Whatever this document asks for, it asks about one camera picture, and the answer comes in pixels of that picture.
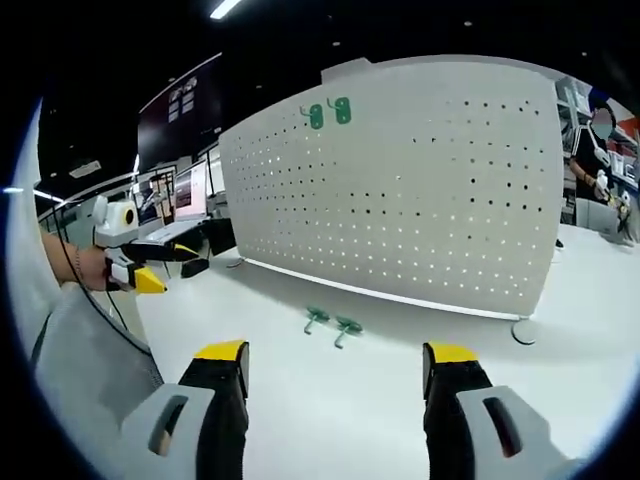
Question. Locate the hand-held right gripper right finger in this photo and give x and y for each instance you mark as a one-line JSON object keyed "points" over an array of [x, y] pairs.
{"points": [[525, 450]]}

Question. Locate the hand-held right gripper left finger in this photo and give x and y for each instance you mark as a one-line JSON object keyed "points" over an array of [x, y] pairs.
{"points": [[170, 450]]}

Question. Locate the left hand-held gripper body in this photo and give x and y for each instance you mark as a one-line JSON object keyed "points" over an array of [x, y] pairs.
{"points": [[115, 222]]}

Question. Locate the green hook assembly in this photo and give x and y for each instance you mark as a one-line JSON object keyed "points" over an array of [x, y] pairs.
{"points": [[348, 326], [316, 116], [342, 110], [317, 315]]}

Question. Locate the white perforated mounting plate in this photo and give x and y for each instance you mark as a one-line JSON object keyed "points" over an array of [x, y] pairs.
{"points": [[400, 200]]}

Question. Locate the round plate foot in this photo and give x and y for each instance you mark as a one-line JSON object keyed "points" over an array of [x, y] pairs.
{"points": [[236, 263]]}

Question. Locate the person's left hand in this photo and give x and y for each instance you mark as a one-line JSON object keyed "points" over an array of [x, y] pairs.
{"points": [[94, 270]]}

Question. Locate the black computer mouse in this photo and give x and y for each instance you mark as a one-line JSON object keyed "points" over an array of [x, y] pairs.
{"points": [[194, 269]]}

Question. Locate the ceiling air conditioner unit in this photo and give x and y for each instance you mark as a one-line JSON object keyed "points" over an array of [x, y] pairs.
{"points": [[86, 169]]}

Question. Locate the black box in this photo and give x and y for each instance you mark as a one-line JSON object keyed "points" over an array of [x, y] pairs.
{"points": [[221, 245]]}

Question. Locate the silver laptop pink screen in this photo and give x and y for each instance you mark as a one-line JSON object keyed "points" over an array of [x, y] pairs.
{"points": [[192, 192]]}

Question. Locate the person's white shirt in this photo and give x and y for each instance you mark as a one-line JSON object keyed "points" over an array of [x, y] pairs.
{"points": [[25, 225]]}

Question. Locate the short ceiling light strip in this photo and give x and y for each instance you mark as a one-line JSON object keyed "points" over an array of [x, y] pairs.
{"points": [[12, 190]]}

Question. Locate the grey office chair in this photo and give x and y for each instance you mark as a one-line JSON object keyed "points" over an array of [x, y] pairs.
{"points": [[595, 222]]}

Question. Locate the long ceiling light strip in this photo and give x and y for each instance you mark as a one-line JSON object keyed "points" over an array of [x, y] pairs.
{"points": [[225, 9]]}

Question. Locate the white storage shelf rack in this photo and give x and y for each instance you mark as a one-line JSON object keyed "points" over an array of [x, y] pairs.
{"points": [[570, 100]]}

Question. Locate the large dark wall screen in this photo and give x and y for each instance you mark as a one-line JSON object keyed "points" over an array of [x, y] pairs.
{"points": [[170, 135]]}

